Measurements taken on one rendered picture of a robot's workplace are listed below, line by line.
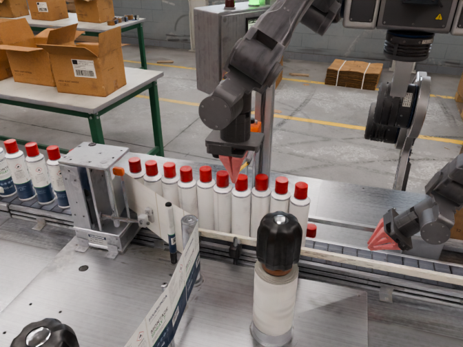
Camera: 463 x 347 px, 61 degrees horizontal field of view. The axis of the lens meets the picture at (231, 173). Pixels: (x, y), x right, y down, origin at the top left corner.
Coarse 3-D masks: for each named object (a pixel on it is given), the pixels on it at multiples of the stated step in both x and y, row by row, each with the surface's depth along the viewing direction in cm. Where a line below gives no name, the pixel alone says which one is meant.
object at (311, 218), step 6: (312, 216) 106; (318, 222) 105; (324, 222) 105; (330, 222) 104; (336, 222) 104; (342, 222) 103; (348, 222) 103; (354, 222) 103; (354, 228) 103; (360, 228) 103; (366, 228) 102; (372, 228) 102; (450, 240) 97; (456, 240) 97; (462, 240) 97; (462, 246) 97
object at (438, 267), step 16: (48, 208) 123; (208, 240) 110; (224, 240) 110; (304, 256) 104; (368, 256) 104; (384, 256) 104; (400, 256) 104; (368, 272) 100; (384, 272) 99; (448, 272) 99
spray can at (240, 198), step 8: (240, 176) 100; (240, 184) 99; (232, 192) 102; (240, 192) 100; (248, 192) 101; (232, 200) 102; (240, 200) 101; (248, 200) 102; (232, 208) 104; (240, 208) 102; (248, 208) 103; (232, 216) 105; (240, 216) 103; (248, 216) 104; (232, 224) 106; (240, 224) 105; (248, 224) 106; (232, 232) 108; (240, 232) 106; (248, 232) 107
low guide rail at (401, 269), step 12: (228, 240) 107; (252, 240) 105; (300, 252) 102; (312, 252) 101; (324, 252) 101; (360, 264) 99; (372, 264) 98; (384, 264) 97; (396, 264) 97; (420, 276) 95; (432, 276) 94; (444, 276) 93; (456, 276) 93
